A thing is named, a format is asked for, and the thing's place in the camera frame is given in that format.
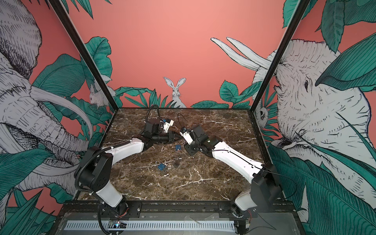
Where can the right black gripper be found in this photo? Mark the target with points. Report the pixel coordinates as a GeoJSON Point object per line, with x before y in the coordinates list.
{"type": "Point", "coordinates": [188, 148]}

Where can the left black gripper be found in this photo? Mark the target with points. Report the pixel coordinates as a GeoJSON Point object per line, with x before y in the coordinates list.
{"type": "Point", "coordinates": [171, 135]}

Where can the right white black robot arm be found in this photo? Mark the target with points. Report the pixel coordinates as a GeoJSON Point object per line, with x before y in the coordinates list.
{"type": "Point", "coordinates": [264, 179]}

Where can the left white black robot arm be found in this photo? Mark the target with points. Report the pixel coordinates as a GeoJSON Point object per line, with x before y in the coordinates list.
{"type": "Point", "coordinates": [93, 173]}

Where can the blue padlock front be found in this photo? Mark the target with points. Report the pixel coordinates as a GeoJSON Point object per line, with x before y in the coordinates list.
{"type": "Point", "coordinates": [161, 166]}

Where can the small green circuit board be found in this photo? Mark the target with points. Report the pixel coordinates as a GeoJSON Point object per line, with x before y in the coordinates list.
{"type": "Point", "coordinates": [117, 225]}

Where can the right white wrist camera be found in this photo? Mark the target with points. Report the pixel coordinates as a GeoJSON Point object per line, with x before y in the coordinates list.
{"type": "Point", "coordinates": [185, 133]}

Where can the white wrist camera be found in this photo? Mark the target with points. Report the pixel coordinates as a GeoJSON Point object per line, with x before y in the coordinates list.
{"type": "Point", "coordinates": [185, 133]}
{"type": "Point", "coordinates": [167, 123]}

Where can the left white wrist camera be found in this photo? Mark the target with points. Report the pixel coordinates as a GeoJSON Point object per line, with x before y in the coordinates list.
{"type": "Point", "coordinates": [167, 123]}

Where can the white slotted cable duct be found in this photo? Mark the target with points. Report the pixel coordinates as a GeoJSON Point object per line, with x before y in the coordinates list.
{"type": "Point", "coordinates": [159, 225]}

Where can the black front mounting rail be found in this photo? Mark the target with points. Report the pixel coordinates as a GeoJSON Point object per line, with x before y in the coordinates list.
{"type": "Point", "coordinates": [225, 209]}

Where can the right black frame post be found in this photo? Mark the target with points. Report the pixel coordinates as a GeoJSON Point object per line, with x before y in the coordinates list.
{"type": "Point", "coordinates": [294, 22]}

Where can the black frame post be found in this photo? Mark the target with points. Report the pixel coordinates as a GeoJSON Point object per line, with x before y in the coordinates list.
{"type": "Point", "coordinates": [62, 14]}
{"type": "Point", "coordinates": [294, 22]}

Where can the left black frame post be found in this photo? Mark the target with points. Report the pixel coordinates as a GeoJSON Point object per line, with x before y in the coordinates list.
{"type": "Point", "coordinates": [62, 14]}

